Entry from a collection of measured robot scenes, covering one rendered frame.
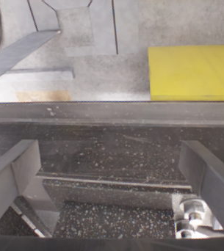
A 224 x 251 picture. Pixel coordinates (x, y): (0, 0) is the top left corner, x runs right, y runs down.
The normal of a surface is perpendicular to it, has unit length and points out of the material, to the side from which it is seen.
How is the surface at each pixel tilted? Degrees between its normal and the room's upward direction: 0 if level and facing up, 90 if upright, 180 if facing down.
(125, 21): 10
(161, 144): 90
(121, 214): 90
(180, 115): 0
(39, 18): 7
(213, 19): 0
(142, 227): 90
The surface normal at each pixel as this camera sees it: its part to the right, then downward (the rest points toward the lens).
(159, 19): -0.14, 0.65
